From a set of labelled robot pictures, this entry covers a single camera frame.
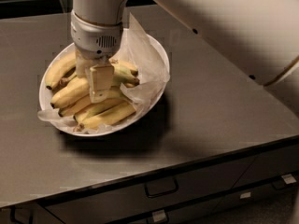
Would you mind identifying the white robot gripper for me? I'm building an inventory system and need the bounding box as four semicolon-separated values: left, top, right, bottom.
71;9;123;104

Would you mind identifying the large yellow banana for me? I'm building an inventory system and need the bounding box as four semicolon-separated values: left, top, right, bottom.
50;77;89;108

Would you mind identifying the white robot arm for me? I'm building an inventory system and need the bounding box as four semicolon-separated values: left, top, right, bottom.
72;0;299;111

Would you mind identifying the top yellow banana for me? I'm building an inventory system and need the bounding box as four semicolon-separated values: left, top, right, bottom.
44;52;76;90

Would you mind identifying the large white oval bowl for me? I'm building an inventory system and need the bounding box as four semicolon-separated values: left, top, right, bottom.
37;29;170;137

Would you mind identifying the bottom yellow banana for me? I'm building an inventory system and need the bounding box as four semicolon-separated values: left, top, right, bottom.
74;102;135;132

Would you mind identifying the translucent plastic bag liner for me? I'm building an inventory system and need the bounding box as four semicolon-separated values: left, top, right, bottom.
37;16;170;137

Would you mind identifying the grey drawer front left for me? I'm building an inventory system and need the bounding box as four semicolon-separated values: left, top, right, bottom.
48;157;252;224

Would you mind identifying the grey drawer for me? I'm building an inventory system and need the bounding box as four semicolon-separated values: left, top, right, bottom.
48;157;252;224
214;145;299;213

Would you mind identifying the white label tag bottom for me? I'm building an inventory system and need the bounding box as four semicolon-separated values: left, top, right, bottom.
151;210;168;224

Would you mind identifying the white label tag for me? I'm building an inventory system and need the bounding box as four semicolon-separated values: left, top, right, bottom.
151;210;168;224
240;192;251;200
281;174;297;185

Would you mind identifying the white label tag middle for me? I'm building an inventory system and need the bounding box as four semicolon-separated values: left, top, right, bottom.
240;192;251;200

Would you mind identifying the grey drawer front right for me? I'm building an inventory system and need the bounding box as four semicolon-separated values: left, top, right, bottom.
214;145;299;213

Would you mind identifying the white label tag right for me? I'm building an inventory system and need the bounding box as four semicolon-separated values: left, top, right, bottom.
281;174;297;185

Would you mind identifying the black drawer handle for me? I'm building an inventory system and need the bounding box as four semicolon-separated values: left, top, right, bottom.
144;176;178;198

